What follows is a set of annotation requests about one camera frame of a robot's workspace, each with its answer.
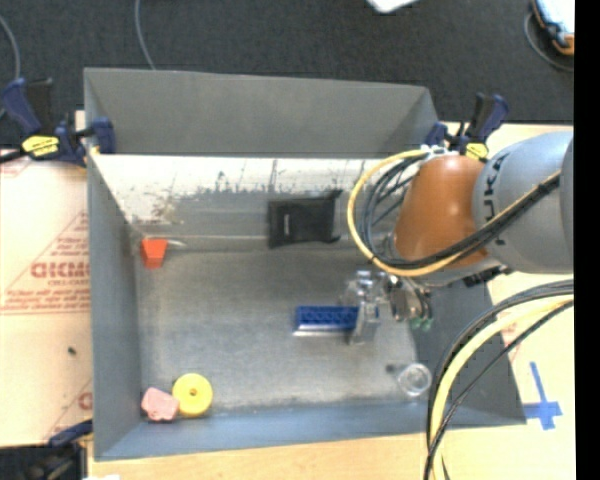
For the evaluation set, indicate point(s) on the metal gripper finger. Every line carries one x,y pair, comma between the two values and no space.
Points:
367,325
362,288

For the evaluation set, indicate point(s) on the blue flat block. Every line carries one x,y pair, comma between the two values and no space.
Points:
325,316

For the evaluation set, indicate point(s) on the clear glass cup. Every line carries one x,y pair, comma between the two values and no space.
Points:
414,379

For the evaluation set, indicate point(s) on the black box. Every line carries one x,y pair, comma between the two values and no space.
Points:
300,220

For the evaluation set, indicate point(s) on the grey metal bin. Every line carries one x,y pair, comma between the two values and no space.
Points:
260,348

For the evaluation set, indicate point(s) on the yellow disc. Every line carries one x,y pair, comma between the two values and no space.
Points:
192,394

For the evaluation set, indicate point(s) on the orange-red small block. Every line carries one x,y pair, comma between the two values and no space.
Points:
153,252

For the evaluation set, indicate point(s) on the pink lumpy toy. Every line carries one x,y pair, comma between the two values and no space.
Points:
159,404

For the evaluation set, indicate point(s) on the cardboard board with red print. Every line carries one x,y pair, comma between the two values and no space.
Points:
40,318

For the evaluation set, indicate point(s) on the black cylinder on white bracket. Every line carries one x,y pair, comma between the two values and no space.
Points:
482,277

